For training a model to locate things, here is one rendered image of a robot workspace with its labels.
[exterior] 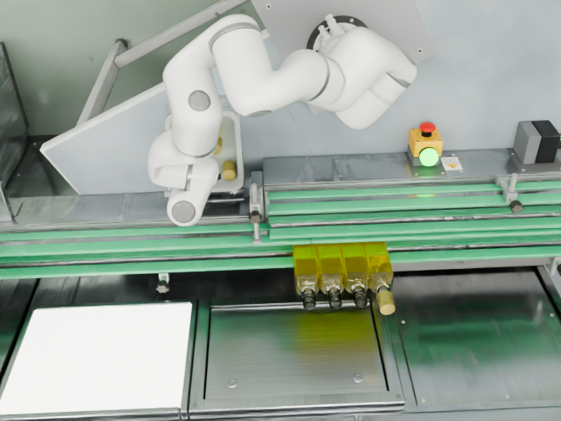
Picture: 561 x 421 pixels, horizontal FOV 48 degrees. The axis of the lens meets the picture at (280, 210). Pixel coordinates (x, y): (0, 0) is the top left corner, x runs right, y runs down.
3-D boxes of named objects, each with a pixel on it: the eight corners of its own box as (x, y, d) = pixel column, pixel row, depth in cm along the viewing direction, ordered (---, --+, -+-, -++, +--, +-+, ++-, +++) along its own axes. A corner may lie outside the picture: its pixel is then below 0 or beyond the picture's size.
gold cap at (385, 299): (393, 290, 144) (396, 304, 140) (391, 301, 146) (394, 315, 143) (377, 290, 144) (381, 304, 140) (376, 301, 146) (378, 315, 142)
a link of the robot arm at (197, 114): (264, 143, 117) (242, 73, 121) (285, 83, 98) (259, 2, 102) (178, 160, 113) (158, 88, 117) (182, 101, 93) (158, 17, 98)
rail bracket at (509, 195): (490, 181, 156) (507, 214, 146) (495, 156, 152) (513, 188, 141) (506, 180, 156) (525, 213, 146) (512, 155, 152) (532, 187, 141)
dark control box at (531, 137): (511, 147, 165) (523, 164, 159) (518, 119, 160) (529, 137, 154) (543, 145, 165) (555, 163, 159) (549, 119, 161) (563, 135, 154)
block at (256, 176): (250, 200, 165) (250, 217, 159) (248, 170, 159) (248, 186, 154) (264, 200, 165) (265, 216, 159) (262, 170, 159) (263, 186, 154)
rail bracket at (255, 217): (251, 223, 161) (250, 256, 151) (247, 168, 150) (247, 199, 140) (263, 222, 161) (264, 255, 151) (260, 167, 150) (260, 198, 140)
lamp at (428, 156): (417, 162, 158) (420, 169, 156) (419, 146, 156) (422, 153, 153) (436, 161, 158) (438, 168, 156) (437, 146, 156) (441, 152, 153)
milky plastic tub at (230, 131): (179, 174, 166) (175, 194, 160) (167, 97, 153) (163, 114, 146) (245, 172, 167) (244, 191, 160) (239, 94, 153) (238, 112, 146)
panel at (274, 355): (32, 313, 164) (-12, 428, 137) (29, 305, 162) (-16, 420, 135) (379, 298, 165) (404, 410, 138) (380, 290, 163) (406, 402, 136)
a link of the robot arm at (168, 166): (221, 119, 117) (212, 164, 137) (151, 106, 116) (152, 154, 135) (215, 159, 114) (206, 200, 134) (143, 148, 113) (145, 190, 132)
